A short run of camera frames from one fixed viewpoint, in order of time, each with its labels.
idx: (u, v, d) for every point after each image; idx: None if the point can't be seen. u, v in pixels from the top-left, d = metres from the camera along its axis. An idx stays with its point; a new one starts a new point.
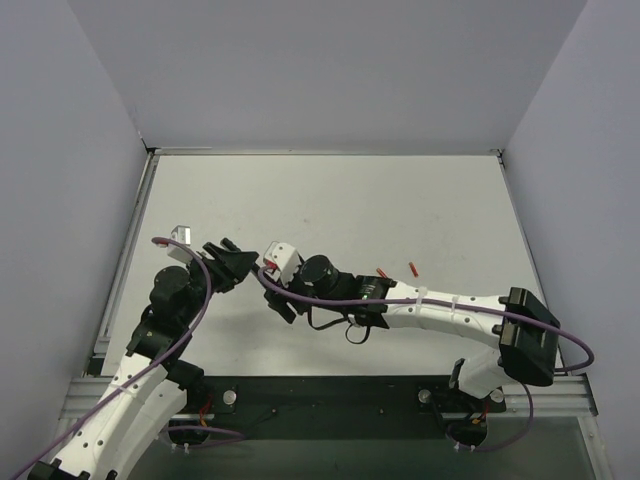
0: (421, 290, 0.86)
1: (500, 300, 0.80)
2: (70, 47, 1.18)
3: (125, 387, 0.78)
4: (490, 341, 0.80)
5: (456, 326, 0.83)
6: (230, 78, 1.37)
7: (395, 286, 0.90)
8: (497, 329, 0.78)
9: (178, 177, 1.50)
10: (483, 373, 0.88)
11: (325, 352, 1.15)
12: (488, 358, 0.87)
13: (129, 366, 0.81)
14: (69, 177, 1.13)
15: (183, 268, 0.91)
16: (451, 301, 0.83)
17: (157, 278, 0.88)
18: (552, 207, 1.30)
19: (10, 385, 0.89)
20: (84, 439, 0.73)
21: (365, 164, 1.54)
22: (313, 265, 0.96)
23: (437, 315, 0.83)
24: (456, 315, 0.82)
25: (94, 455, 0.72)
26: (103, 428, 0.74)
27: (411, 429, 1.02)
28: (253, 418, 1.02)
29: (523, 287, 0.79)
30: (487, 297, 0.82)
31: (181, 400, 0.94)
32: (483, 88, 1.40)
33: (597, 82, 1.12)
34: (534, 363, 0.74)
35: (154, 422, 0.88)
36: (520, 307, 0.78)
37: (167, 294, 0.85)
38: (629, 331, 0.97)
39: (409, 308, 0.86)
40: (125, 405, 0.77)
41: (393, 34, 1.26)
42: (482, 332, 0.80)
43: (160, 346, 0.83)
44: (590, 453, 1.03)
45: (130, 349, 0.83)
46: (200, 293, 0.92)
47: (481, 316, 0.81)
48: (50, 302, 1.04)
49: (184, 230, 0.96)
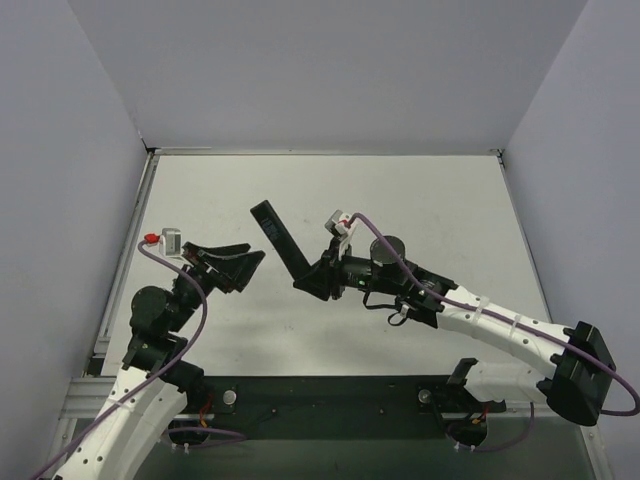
0: (482, 300, 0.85)
1: (564, 332, 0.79)
2: (70, 47, 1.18)
3: (122, 403, 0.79)
4: (543, 367, 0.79)
5: (512, 345, 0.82)
6: (230, 78, 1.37)
7: (455, 289, 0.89)
8: (556, 358, 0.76)
9: (178, 177, 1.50)
10: (506, 385, 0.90)
11: (324, 352, 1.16)
12: (519, 375, 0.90)
13: (126, 379, 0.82)
14: (69, 177, 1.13)
15: (159, 288, 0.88)
16: (513, 319, 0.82)
17: (134, 302, 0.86)
18: (552, 207, 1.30)
19: (11, 386, 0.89)
20: (84, 455, 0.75)
21: (365, 164, 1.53)
22: (384, 246, 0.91)
23: (493, 329, 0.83)
24: (514, 335, 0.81)
25: (93, 472, 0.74)
26: (101, 444, 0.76)
27: (411, 429, 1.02)
28: (253, 417, 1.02)
29: (592, 325, 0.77)
30: (550, 325, 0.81)
31: (181, 402, 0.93)
32: (482, 88, 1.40)
33: (598, 82, 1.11)
34: (584, 400, 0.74)
35: (153, 426, 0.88)
36: (583, 343, 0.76)
37: (147, 323, 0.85)
38: (628, 332, 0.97)
39: (466, 314, 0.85)
40: (123, 420, 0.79)
41: (393, 34, 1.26)
42: (538, 356, 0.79)
43: (155, 361, 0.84)
44: (589, 453, 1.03)
45: (126, 362, 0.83)
46: (186, 302, 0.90)
47: (540, 341, 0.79)
48: (51, 302, 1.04)
49: (173, 235, 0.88)
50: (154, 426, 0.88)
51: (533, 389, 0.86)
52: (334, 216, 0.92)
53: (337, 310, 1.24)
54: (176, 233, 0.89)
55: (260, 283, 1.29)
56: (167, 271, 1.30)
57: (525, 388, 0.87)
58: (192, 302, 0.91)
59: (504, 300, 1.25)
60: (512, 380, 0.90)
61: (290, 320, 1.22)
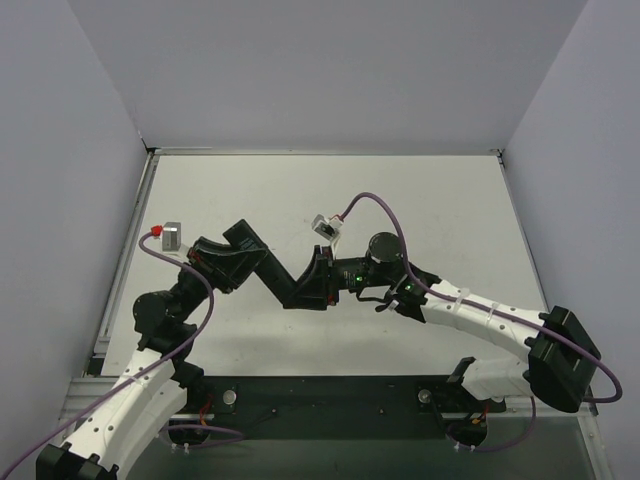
0: (463, 291, 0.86)
1: (540, 316, 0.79)
2: (69, 47, 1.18)
3: (137, 378, 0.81)
4: (521, 353, 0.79)
5: (490, 332, 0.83)
6: (230, 77, 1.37)
7: (440, 282, 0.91)
8: (531, 341, 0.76)
9: (178, 177, 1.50)
10: (498, 379, 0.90)
11: (325, 353, 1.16)
12: (510, 368, 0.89)
13: (140, 359, 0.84)
14: (69, 176, 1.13)
15: (156, 295, 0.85)
16: (490, 306, 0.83)
17: (135, 311, 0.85)
18: (553, 207, 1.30)
19: (11, 386, 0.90)
20: (94, 424, 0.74)
21: (365, 164, 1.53)
22: (383, 244, 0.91)
23: (474, 317, 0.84)
24: (492, 321, 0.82)
25: (103, 440, 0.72)
26: (113, 414, 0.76)
27: (412, 429, 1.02)
28: (253, 418, 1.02)
29: (568, 308, 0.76)
30: (528, 310, 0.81)
31: (180, 400, 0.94)
32: (483, 89, 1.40)
33: (598, 82, 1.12)
34: (561, 382, 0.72)
35: (154, 419, 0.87)
36: (559, 326, 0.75)
37: (151, 328, 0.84)
38: (628, 330, 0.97)
39: (448, 305, 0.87)
40: (136, 395, 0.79)
41: (393, 33, 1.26)
42: (515, 341, 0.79)
43: (167, 347, 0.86)
44: (589, 453, 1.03)
45: (141, 345, 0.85)
46: (182, 296, 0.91)
47: (517, 327, 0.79)
48: (51, 301, 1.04)
49: (172, 230, 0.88)
50: (154, 418, 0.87)
51: (523, 379, 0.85)
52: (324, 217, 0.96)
53: (337, 310, 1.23)
54: (177, 229, 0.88)
55: (260, 283, 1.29)
56: (167, 271, 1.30)
57: (516, 379, 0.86)
58: (189, 298, 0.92)
59: (504, 299, 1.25)
60: (503, 374, 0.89)
61: (289, 320, 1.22)
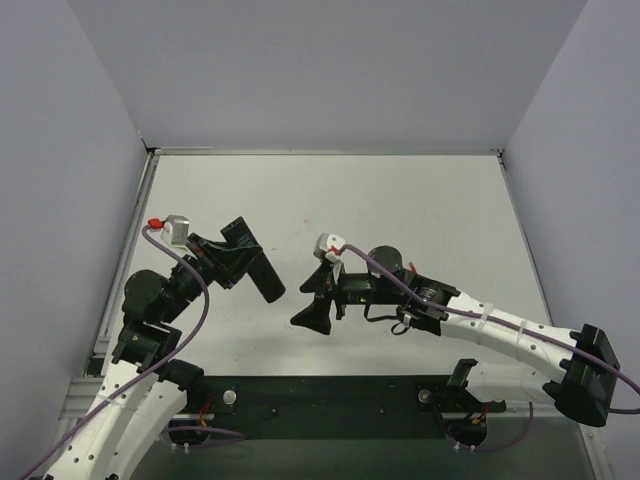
0: (486, 307, 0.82)
1: (571, 335, 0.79)
2: (69, 47, 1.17)
3: (113, 399, 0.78)
4: (552, 373, 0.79)
5: (518, 351, 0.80)
6: (230, 77, 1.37)
7: (459, 296, 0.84)
8: (565, 363, 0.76)
9: (178, 177, 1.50)
10: (511, 387, 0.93)
11: (326, 354, 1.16)
12: (524, 376, 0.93)
13: (116, 375, 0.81)
14: (69, 176, 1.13)
15: (153, 273, 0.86)
16: (519, 325, 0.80)
17: (128, 287, 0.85)
18: (553, 207, 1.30)
19: (10, 386, 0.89)
20: (75, 454, 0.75)
21: (365, 164, 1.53)
22: (379, 257, 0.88)
23: (501, 336, 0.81)
24: (521, 341, 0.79)
25: (85, 470, 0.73)
26: (93, 442, 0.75)
27: (413, 430, 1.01)
28: (253, 418, 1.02)
29: (598, 327, 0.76)
30: (556, 328, 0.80)
31: (180, 402, 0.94)
32: (483, 89, 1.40)
33: (598, 81, 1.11)
34: (595, 404, 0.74)
35: (153, 424, 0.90)
36: (590, 345, 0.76)
37: (140, 306, 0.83)
38: (628, 330, 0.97)
39: (472, 322, 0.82)
40: (113, 417, 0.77)
41: (393, 33, 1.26)
42: (548, 362, 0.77)
43: (147, 351, 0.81)
44: (589, 452, 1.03)
45: (116, 356, 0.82)
46: (182, 292, 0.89)
47: (549, 347, 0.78)
48: (50, 302, 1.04)
49: (180, 224, 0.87)
50: (153, 424, 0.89)
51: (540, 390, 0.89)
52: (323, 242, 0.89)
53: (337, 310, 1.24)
54: (183, 221, 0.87)
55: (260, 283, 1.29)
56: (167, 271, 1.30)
57: (531, 389, 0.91)
58: (184, 294, 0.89)
59: (504, 299, 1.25)
60: (518, 381, 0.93)
61: (290, 320, 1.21)
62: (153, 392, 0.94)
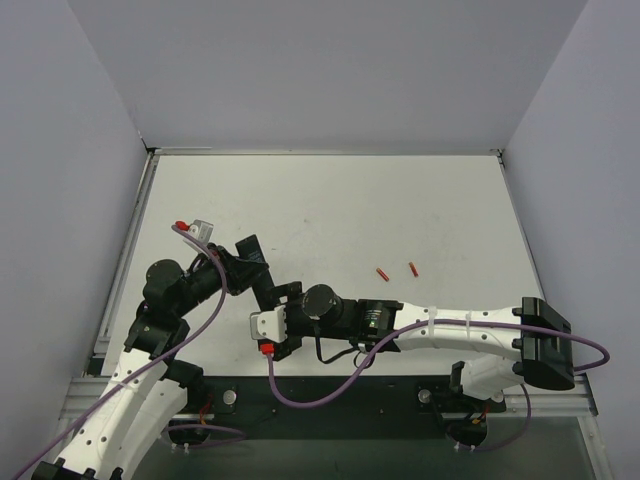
0: (430, 311, 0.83)
1: (514, 312, 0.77)
2: (68, 46, 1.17)
3: (126, 383, 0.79)
4: (510, 354, 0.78)
5: (473, 344, 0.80)
6: (229, 77, 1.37)
7: (402, 308, 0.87)
8: (517, 343, 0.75)
9: (178, 177, 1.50)
10: (490, 377, 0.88)
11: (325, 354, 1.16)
12: (497, 364, 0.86)
13: (129, 362, 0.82)
14: (69, 176, 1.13)
15: (174, 261, 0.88)
16: (465, 319, 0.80)
17: (148, 273, 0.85)
18: (552, 207, 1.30)
19: (10, 385, 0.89)
20: (87, 437, 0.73)
21: (365, 164, 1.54)
22: (315, 295, 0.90)
23: (451, 336, 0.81)
24: (471, 334, 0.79)
25: (98, 452, 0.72)
26: (105, 425, 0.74)
27: (411, 429, 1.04)
28: (253, 418, 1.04)
29: (534, 296, 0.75)
30: (501, 310, 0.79)
31: (181, 400, 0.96)
32: (482, 89, 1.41)
33: (598, 83, 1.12)
34: (559, 373, 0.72)
35: (157, 419, 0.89)
36: (534, 317, 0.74)
37: (160, 290, 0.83)
38: (629, 330, 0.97)
39: (422, 331, 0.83)
40: (127, 400, 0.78)
41: (393, 34, 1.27)
42: (503, 347, 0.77)
43: (159, 340, 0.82)
44: (589, 453, 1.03)
45: (128, 345, 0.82)
46: (197, 291, 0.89)
47: (498, 331, 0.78)
48: (49, 301, 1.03)
49: (208, 226, 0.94)
50: (157, 418, 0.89)
51: (512, 373, 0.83)
52: (253, 330, 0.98)
53: None
54: (205, 226, 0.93)
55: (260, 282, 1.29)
56: None
57: (507, 375, 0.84)
58: (201, 290, 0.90)
59: (503, 300, 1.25)
60: (493, 371, 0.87)
61: None
62: (154, 391, 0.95)
